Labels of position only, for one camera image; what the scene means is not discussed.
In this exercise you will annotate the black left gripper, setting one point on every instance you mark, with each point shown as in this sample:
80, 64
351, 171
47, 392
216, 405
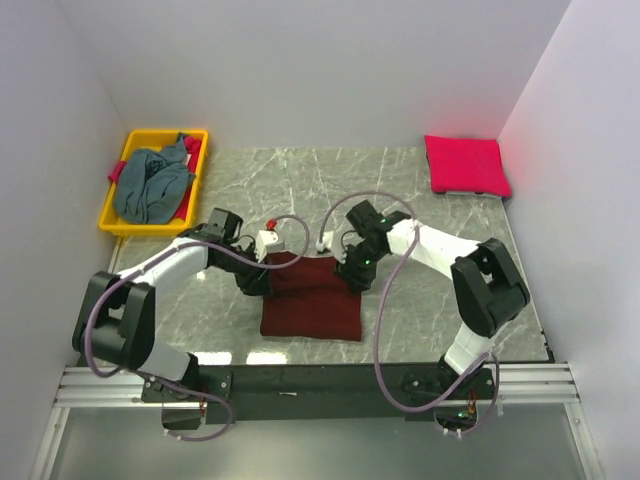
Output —
255, 282

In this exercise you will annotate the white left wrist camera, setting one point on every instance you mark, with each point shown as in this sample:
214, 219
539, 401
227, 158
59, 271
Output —
268, 241

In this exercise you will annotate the yellow plastic bin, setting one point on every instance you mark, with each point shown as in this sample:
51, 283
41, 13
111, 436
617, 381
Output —
155, 139

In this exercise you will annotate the pink cloth in bin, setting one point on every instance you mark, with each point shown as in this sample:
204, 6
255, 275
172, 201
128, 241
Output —
187, 145

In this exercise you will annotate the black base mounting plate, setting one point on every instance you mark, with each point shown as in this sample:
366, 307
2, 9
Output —
323, 392

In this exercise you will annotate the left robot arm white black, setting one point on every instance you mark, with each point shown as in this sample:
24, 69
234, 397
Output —
116, 326

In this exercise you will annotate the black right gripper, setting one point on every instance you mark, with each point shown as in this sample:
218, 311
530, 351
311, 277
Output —
358, 280

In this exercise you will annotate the dark red t-shirt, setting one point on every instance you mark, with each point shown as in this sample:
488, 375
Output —
309, 300

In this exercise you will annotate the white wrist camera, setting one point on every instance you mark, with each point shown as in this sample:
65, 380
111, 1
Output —
268, 241
331, 244

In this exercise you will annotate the folded pink t-shirt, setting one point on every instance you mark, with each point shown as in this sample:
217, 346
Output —
466, 166

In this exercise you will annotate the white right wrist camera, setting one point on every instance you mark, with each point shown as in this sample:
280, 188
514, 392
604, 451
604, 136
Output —
331, 244

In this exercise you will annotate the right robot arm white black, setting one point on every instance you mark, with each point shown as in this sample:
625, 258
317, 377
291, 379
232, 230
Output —
489, 289

